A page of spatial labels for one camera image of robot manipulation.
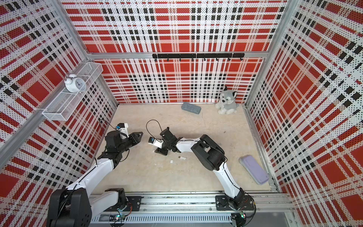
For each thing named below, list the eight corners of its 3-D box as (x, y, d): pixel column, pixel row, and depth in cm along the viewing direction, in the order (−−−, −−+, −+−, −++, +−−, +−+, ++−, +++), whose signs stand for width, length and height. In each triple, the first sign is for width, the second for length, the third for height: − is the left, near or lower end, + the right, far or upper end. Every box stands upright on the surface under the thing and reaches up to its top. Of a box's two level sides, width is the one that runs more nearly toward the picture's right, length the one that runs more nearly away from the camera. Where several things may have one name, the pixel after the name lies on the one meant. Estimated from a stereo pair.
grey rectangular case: (180, 109, 121) (180, 106, 118) (184, 104, 125) (183, 101, 122) (198, 115, 117) (198, 112, 114) (201, 109, 121) (201, 106, 118)
